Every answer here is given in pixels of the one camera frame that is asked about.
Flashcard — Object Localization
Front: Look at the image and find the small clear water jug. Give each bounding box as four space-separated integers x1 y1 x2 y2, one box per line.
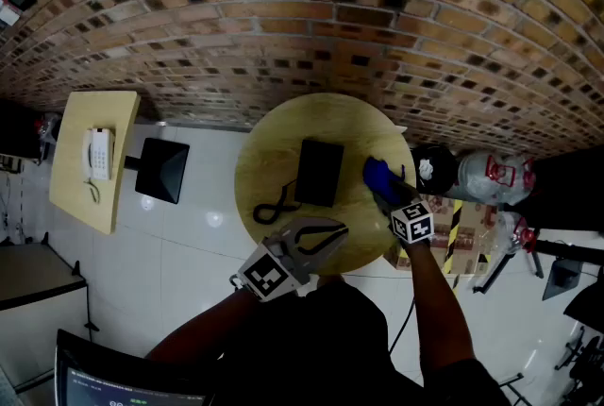
492 211 540 255

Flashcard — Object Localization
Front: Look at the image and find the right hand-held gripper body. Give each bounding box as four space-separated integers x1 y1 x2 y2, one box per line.
372 181 436 246

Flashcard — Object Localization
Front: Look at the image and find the black low cabinet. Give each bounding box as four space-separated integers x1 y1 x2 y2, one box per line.
0 100 49 161

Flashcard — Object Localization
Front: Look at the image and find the printed cardboard box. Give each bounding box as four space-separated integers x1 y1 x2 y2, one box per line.
383 193 500 278

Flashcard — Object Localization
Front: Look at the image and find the person's left forearm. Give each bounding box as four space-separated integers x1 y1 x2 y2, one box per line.
145 285 265 364

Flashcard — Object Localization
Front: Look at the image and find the black computer monitor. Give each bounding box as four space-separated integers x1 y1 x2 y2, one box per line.
54 328 211 406

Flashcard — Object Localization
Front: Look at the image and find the white desk phone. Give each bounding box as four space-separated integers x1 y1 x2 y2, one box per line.
81 127 116 182

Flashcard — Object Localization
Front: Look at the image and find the black square table base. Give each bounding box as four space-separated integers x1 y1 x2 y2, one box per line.
124 137 192 206

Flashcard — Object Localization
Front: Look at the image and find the light wooden square table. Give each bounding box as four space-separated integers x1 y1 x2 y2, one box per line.
48 90 143 237

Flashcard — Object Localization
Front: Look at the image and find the person's dark shirt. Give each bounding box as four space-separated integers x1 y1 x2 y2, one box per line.
207 274 513 406

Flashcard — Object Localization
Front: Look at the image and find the grey coiled phone cord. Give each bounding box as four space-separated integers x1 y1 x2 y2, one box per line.
83 177 102 205

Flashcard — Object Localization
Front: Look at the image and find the black desk phone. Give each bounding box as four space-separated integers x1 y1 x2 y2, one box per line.
294 138 346 209

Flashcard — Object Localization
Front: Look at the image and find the person's right forearm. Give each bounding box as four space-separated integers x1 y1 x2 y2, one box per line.
399 237 477 389

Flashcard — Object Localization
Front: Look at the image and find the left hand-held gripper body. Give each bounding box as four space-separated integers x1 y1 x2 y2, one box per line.
229 229 327 304

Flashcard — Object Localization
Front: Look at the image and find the dark cabinet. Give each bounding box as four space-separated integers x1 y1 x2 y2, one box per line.
503 147 604 236

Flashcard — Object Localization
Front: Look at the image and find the black floor cable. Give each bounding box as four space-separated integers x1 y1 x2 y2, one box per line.
387 296 417 355

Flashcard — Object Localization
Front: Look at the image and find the black trash bin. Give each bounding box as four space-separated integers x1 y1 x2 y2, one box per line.
409 144 460 197

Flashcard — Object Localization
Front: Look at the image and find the black flat panel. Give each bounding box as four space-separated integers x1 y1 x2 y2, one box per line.
542 257 585 302

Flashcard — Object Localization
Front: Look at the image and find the black office chair base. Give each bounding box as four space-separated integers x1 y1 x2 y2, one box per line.
553 322 604 401

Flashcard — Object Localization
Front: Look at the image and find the grey office desk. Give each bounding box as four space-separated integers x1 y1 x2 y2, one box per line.
0 242 89 313

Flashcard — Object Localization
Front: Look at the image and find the black coiled phone cord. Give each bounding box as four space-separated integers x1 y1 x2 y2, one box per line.
252 179 303 227

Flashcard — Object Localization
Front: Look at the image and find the blue cloth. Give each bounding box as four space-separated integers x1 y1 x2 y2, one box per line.
361 156 408 206

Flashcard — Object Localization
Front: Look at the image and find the black tripod stand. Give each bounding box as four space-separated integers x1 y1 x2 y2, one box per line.
472 237 604 296

